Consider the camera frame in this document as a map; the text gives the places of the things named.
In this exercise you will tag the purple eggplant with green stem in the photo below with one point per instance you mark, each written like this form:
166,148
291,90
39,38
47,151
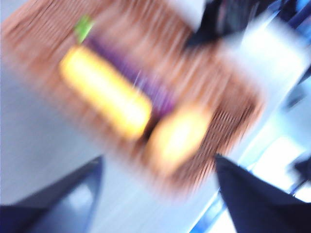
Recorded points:
150,89

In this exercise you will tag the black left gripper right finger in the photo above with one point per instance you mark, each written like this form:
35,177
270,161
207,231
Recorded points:
255,206

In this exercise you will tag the brown potato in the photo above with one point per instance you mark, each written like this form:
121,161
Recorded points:
178,138

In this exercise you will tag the brown wicker basket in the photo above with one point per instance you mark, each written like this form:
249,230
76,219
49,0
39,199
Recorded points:
213,80

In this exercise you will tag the yellow corn cob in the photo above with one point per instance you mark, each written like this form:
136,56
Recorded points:
107,92

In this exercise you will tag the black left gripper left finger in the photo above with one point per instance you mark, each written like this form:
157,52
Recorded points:
43,204

